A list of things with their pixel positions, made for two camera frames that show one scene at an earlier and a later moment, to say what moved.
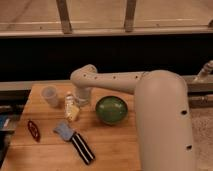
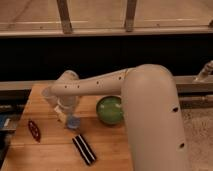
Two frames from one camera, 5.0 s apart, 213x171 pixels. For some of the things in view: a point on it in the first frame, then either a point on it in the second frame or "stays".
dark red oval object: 33,130 stays
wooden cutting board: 36,147 stays
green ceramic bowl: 111,110 stays
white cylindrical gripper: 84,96 -> 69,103
